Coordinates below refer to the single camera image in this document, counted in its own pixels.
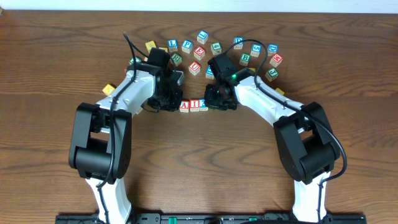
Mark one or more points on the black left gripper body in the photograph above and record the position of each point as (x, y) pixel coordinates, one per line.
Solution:
(168, 98)

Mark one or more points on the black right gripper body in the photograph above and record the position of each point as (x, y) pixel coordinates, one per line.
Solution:
(214, 98)

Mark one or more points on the red letter A block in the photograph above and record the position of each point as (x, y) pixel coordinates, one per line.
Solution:
(185, 106)

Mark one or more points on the blue number 2 block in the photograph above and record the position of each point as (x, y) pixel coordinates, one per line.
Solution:
(202, 105)

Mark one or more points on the red letter I block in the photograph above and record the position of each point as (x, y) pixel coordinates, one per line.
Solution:
(194, 105)

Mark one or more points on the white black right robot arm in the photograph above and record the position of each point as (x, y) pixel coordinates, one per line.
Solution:
(306, 144)

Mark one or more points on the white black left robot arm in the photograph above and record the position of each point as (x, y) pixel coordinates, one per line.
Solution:
(100, 148)

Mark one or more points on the blue letter H block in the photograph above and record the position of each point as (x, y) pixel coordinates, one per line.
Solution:
(209, 74)

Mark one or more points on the red letter U block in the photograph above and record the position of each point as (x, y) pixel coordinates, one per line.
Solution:
(194, 68)

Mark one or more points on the green letter R block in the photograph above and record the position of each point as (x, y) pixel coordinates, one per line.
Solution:
(176, 59)

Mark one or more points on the green letter B block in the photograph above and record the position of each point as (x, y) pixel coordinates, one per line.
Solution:
(244, 59)

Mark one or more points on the green number 4 block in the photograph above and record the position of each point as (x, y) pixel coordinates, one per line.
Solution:
(216, 48)

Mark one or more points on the red letter E block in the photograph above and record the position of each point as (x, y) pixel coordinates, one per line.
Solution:
(199, 53)

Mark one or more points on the green letter L block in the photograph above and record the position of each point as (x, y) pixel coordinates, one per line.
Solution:
(135, 59)

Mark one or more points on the blue letter L block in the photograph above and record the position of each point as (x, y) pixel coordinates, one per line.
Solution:
(172, 45)

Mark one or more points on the green letter J block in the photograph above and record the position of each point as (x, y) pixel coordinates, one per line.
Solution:
(272, 74)

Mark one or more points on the blue letter P block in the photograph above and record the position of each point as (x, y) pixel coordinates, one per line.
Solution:
(187, 46)

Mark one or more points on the yellow block top left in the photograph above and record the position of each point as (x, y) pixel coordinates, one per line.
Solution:
(150, 45)

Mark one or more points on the yellow block far right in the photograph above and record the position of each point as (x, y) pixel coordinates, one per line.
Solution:
(279, 91)

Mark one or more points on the blue letter S block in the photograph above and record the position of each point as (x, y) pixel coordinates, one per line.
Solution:
(256, 50)

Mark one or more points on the blue letter d block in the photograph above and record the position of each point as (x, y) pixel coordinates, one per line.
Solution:
(238, 44)
(272, 49)

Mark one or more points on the yellow block far left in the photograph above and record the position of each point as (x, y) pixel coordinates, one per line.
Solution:
(108, 89)

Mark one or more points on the blue block top centre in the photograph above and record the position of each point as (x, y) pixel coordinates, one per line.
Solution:
(202, 37)

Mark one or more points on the red letter M block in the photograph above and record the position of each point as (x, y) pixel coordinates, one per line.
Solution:
(275, 60)

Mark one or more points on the blue letter D block right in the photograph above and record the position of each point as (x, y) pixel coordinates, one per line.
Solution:
(272, 49)

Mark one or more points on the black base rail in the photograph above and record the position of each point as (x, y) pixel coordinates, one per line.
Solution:
(155, 218)

